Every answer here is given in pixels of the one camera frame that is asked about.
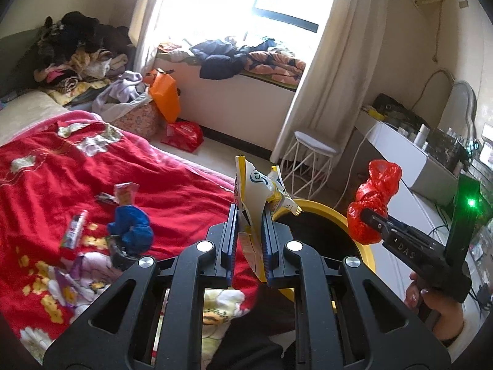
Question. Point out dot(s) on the white drawer cabinet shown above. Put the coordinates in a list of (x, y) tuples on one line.
[(423, 216)]

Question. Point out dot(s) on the silver pink wrapper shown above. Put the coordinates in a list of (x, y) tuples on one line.
[(75, 229)]

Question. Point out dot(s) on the white bottle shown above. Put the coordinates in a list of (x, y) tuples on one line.
[(421, 135)]

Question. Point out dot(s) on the yellow rimmed black bin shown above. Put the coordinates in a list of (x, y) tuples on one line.
[(368, 258)]

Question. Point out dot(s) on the white vanity desk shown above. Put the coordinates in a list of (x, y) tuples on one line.
[(404, 154)]

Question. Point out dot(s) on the person's right hand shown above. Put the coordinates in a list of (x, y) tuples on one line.
[(443, 312)]

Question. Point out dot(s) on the small dark wrapper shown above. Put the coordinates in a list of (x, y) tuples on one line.
[(106, 199)]

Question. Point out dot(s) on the floral laundry basket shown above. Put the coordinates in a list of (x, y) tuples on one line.
[(138, 119)]

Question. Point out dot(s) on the yellow white snack packet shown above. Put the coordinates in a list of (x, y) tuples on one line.
[(252, 196)]

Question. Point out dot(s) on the orange bag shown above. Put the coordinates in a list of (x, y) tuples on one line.
[(165, 96)]

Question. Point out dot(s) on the orange white clothes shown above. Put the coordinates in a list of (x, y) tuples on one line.
[(173, 50)]

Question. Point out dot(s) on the person's black pants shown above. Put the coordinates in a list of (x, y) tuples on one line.
[(250, 335)]

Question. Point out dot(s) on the vanity mirror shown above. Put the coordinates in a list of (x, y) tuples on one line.
[(464, 108)]

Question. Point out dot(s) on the cream thick curtain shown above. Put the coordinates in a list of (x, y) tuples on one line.
[(339, 65)]

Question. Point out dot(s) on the dark cosmetics organiser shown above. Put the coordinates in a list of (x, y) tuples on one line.
[(450, 144)]

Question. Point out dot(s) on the navy jacket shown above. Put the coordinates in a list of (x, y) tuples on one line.
[(219, 63)]

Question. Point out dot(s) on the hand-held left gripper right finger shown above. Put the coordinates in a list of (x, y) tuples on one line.
[(267, 239)]

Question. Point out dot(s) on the black bag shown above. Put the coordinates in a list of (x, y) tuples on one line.
[(396, 111)]

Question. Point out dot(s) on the red floral blanket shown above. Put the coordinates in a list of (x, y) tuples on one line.
[(173, 185)]

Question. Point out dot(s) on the pile of mixed clothes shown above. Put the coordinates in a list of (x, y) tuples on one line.
[(81, 73)]

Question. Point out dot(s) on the purple foil wrapper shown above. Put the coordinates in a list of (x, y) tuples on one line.
[(65, 289)]

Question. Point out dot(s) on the red plastic bag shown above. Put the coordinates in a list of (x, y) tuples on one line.
[(369, 200)]

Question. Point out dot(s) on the pink snack packet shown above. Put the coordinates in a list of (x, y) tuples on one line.
[(125, 194)]

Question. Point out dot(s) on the red shopping bag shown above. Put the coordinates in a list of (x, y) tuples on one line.
[(183, 137)]

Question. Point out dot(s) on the grey headboard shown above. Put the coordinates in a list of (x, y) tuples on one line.
[(15, 61)]

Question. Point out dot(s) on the blue cloth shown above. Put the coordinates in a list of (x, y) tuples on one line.
[(131, 227)]

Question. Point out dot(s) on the lavender garment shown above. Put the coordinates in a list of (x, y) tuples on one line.
[(123, 88)]

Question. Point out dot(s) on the dark clothes heap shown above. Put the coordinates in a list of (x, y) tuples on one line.
[(84, 31)]

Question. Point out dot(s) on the beige bed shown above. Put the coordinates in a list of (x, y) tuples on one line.
[(27, 115)]

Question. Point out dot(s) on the sheer white curtain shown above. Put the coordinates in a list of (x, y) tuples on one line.
[(146, 19)]

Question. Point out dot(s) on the orange patterned blanket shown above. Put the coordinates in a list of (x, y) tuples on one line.
[(277, 65)]

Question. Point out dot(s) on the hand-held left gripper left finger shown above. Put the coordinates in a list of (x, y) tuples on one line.
[(232, 239)]

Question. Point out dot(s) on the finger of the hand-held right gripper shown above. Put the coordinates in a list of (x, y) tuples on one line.
[(375, 219)]

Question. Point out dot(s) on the person's right forearm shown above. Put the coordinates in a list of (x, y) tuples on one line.
[(468, 339)]

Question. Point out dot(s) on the yellow item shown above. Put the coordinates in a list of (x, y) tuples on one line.
[(375, 113)]

